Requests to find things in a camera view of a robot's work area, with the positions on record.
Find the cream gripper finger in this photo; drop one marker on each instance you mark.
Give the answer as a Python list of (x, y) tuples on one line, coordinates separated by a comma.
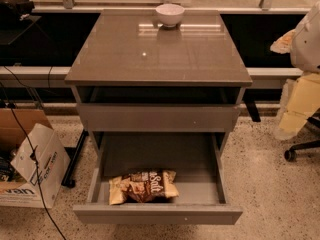
[(283, 44), (300, 99)]

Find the brown chip bag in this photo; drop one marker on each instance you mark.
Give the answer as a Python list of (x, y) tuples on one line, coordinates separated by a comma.
[(143, 187)]

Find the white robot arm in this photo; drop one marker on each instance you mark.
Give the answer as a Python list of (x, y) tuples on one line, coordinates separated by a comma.
[(305, 48)]

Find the grey drawer cabinet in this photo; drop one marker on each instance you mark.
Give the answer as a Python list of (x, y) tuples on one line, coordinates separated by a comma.
[(130, 58)]

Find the closed grey top drawer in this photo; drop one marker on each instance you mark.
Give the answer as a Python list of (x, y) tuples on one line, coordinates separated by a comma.
[(122, 118)]

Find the black bag on desk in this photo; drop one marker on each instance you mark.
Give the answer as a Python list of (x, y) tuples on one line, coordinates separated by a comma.
[(14, 11)]

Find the black office chair base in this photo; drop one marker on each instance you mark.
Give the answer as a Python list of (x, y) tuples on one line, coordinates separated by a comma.
[(290, 154)]

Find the white ceramic bowl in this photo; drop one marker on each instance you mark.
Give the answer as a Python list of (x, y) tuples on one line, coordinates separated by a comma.
[(170, 14)]

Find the black desk leg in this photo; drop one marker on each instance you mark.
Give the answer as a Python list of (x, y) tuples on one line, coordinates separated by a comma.
[(73, 153)]

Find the white cardboard box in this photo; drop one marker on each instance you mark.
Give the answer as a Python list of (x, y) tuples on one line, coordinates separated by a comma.
[(36, 155)]

